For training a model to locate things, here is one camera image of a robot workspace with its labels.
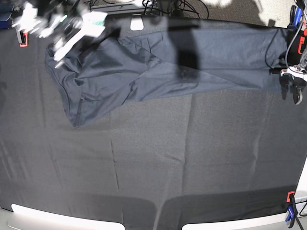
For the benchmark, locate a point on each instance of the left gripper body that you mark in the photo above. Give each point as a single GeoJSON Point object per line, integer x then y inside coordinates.
{"type": "Point", "coordinates": [293, 73]}

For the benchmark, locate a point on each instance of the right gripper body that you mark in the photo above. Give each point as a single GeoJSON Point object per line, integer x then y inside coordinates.
{"type": "Point", "coordinates": [57, 16]}

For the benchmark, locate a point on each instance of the dark navy t-shirt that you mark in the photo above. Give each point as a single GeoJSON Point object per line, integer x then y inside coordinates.
{"type": "Point", "coordinates": [165, 64]}

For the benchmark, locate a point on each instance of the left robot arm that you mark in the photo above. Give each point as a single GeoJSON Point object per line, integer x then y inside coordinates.
{"type": "Point", "coordinates": [292, 58]}

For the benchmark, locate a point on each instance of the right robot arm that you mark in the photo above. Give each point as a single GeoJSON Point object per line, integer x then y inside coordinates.
{"type": "Point", "coordinates": [28, 21]}

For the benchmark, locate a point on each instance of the red black clamp right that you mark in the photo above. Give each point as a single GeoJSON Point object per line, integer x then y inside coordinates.
{"type": "Point", "coordinates": [302, 41]}

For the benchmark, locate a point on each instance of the red black clamp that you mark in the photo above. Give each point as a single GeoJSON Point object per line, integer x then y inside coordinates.
{"type": "Point", "coordinates": [302, 41]}
{"type": "Point", "coordinates": [22, 38]}

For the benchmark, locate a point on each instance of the red black clamp left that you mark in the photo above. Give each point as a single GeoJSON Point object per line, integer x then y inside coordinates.
{"type": "Point", "coordinates": [22, 38]}

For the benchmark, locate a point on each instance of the blue clamp top right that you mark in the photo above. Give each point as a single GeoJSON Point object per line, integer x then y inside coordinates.
{"type": "Point", "coordinates": [295, 18]}

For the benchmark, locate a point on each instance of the blue orange clamp bottom right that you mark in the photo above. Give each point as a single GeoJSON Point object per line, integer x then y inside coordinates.
{"type": "Point", "coordinates": [292, 216]}

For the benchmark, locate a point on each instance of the black table cover cloth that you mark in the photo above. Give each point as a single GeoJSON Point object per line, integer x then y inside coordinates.
{"type": "Point", "coordinates": [157, 164]}

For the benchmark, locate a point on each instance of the white mount plate top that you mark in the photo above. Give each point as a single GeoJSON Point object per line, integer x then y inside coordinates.
{"type": "Point", "coordinates": [136, 23]}

